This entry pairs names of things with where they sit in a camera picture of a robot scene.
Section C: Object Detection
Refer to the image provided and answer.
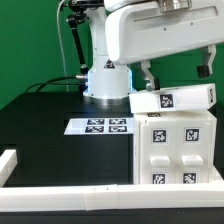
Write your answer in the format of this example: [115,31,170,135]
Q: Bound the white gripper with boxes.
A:
[104,0,224,92]

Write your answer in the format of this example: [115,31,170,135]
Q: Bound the white block with marker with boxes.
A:
[129,83,216,113]

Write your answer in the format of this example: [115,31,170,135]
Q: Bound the white door panel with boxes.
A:
[175,118,216,184]
[136,119,176,184]

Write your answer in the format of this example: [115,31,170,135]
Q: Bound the white cabinet body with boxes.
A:
[133,110,217,185]

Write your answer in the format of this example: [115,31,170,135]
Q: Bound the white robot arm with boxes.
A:
[67,0,224,104]

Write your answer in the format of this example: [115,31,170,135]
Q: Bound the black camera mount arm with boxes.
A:
[57,0,104,75]

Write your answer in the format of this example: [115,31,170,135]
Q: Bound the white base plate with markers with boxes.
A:
[64,118,134,135]

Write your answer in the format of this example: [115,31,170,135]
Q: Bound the grey hanging cable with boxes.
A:
[55,1,70,93]

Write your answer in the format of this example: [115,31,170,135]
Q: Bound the black cables on table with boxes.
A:
[25,75,88,94]

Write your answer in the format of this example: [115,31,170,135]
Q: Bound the white U-shaped border frame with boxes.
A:
[0,149,224,212]

